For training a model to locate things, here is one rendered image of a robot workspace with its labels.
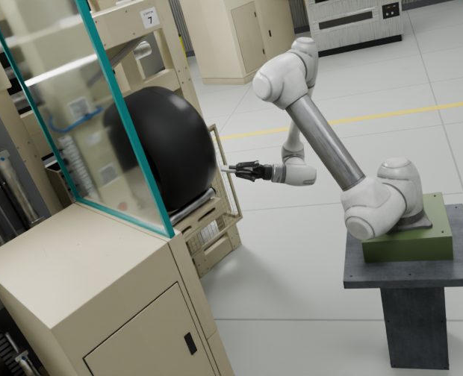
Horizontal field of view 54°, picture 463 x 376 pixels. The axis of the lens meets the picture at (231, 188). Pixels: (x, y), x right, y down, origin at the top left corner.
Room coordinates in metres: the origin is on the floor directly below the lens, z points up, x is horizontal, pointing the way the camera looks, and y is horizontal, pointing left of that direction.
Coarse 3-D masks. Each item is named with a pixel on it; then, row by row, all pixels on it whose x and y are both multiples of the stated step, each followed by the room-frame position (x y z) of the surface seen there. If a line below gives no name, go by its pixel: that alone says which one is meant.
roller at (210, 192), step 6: (204, 192) 1.95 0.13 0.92; (210, 192) 1.96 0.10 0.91; (198, 198) 1.92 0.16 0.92; (204, 198) 1.93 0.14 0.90; (186, 204) 1.89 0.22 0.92; (192, 204) 1.89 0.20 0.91; (198, 204) 1.90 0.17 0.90; (180, 210) 1.85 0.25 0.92; (186, 210) 1.86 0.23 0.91; (192, 210) 1.88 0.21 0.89; (174, 216) 1.82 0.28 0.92; (180, 216) 1.83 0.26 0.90; (174, 222) 1.81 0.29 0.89
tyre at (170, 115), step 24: (144, 96) 1.96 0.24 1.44; (168, 96) 1.95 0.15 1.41; (144, 120) 1.83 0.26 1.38; (168, 120) 1.84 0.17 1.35; (192, 120) 1.87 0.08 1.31; (144, 144) 1.80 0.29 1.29; (168, 144) 1.77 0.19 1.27; (192, 144) 1.81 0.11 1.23; (168, 168) 1.75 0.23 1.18; (192, 168) 1.78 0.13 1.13; (168, 192) 1.78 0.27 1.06; (192, 192) 1.82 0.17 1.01
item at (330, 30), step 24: (312, 0) 7.21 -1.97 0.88; (336, 0) 7.09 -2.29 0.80; (360, 0) 7.00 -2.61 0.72; (384, 0) 6.88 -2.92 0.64; (312, 24) 7.26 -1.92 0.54; (336, 24) 7.10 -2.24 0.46; (360, 24) 6.99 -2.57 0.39; (384, 24) 6.89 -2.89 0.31; (336, 48) 7.18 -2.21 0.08; (360, 48) 7.06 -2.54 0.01
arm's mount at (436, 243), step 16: (432, 208) 1.54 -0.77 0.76; (432, 224) 1.44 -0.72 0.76; (448, 224) 1.41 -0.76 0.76; (368, 240) 1.47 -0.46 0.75; (384, 240) 1.44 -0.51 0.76; (400, 240) 1.41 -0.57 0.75; (416, 240) 1.39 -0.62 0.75; (432, 240) 1.36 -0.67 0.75; (448, 240) 1.34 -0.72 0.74; (368, 256) 1.46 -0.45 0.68; (384, 256) 1.44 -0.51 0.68; (400, 256) 1.41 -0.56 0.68; (416, 256) 1.39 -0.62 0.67; (432, 256) 1.37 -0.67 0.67; (448, 256) 1.34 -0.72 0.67
